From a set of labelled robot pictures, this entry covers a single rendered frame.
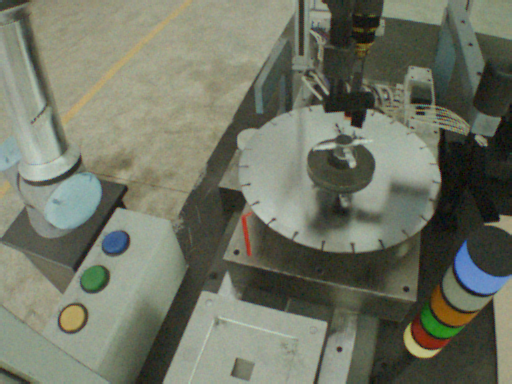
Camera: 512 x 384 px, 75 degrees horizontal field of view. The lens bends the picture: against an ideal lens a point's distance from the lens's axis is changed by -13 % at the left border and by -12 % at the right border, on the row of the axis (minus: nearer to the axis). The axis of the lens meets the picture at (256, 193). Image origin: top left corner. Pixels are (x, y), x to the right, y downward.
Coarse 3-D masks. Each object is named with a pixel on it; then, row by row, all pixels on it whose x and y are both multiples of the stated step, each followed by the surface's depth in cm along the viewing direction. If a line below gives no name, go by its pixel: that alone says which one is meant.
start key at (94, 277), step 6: (90, 270) 55; (96, 270) 55; (102, 270) 55; (84, 276) 54; (90, 276) 54; (96, 276) 54; (102, 276) 54; (84, 282) 54; (90, 282) 54; (96, 282) 53; (102, 282) 54; (90, 288) 53; (96, 288) 53
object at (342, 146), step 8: (336, 128) 59; (336, 136) 57; (344, 136) 57; (320, 144) 56; (328, 144) 56; (336, 144) 56; (344, 144) 55; (352, 144) 56; (360, 144) 57; (336, 152) 57; (344, 152) 55; (352, 160) 54
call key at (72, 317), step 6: (72, 306) 52; (78, 306) 52; (66, 312) 51; (72, 312) 51; (78, 312) 51; (84, 312) 51; (66, 318) 50; (72, 318) 50; (78, 318) 50; (66, 324) 50; (72, 324) 50; (78, 324) 50; (72, 330) 49
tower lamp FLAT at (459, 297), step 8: (448, 272) 29; (448, 280) 28; (456, 280) 27; (448, 288) 28; (456, 288) 27; (464, 288) 26; (448, 296) 28; (456, 296) 27; (464, 296) 27; (472, 296) 26; (480, 296) 26; (488, 296) 26; (456, 304) 28; (464, 304) 27; (472, 304) 27; (480, 304) 27; (472, 312) 28
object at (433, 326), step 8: (424, 304) 34; (424, 312) 33; (432, 312) 32; (424, 320) 33; (432, 320) 32; (424, 328) 33; (432, 328) 32; (440, 328) 31; (448, 328) 31; (456, 328) 31; (432, 336) 33; (440, 336) 32; (448, 336) 32
